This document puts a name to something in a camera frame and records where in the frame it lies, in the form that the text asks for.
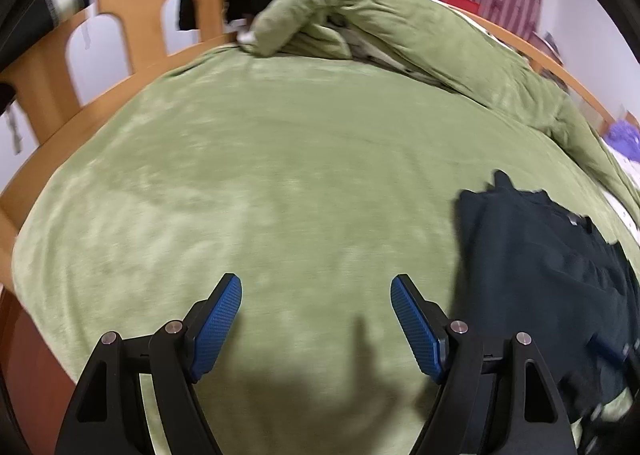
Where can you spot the purple cloth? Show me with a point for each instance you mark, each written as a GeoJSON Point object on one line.
{"type": "Point", "coordinates": [625, 137]}

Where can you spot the black garment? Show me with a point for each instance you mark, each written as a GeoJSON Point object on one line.
{"type": "Point", "coordinates": [540, 285]}

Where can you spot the green comforter with flowered lining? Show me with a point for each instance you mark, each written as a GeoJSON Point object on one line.
{"type": "Point", "coordinates": [400, 20]}

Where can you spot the red object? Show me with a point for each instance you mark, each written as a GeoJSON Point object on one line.
{"type": "Point", "coordinates": [460, 1]}

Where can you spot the green plush bed sheet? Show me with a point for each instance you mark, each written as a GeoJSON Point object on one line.
{"type": "Point", "coordinates": [275, 185]}

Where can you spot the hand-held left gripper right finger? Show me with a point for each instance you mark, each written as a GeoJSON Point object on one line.
{"type": "Point", "coordinates": [415, 325]}

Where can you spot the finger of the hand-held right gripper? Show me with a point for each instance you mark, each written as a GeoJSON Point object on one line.
{"type": "Point", "coordinates": [610, 349]}

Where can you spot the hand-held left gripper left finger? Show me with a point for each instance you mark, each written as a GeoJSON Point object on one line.
{"type": "Point", "coordinates": [220, 320]}

